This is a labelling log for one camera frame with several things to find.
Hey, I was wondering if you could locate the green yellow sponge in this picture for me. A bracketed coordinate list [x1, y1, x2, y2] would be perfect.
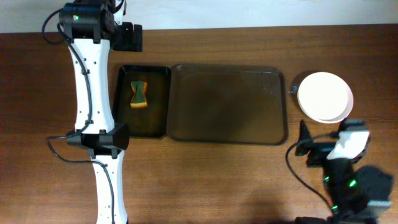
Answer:
[130, 80, 148, 109]

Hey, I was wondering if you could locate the large brown tray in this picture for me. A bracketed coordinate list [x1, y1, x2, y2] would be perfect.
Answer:
[166, 63, 289, 146]

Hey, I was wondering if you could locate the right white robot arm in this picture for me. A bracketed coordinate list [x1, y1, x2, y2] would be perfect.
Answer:
[289, 119, 394, 224]

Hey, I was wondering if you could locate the small black tray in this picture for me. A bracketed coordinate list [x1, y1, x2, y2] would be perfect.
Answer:
[112, 65, 171, 138]

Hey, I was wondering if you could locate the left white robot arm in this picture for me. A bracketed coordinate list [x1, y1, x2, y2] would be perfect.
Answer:
[54, 0, 142, 224]

